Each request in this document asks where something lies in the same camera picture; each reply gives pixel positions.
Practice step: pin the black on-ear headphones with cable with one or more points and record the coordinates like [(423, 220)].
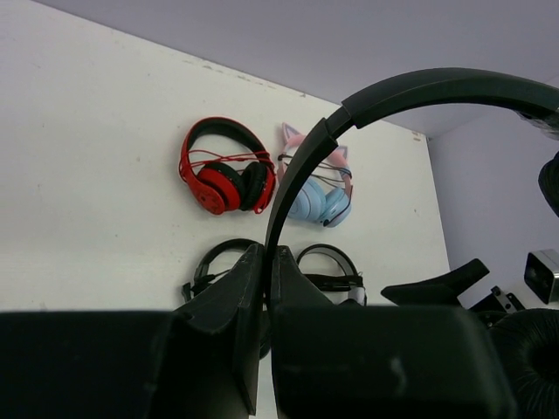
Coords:
[(396, 361)]

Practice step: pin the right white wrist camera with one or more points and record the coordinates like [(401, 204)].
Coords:
[(541, 275)]

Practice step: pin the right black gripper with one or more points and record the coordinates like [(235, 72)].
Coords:
[(445, 289)]

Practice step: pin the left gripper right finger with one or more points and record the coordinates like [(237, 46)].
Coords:
[(290, 288)]

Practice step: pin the red and black headphones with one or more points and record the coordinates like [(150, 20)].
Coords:
[(243, 182)]

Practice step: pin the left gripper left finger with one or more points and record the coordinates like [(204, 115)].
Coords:
[(223, 308)]

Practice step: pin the white and black headphones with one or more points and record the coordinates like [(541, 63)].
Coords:
[(350, 281)]

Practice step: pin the pink blue cat-ear headphones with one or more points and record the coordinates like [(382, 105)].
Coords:
[(328, 208)]

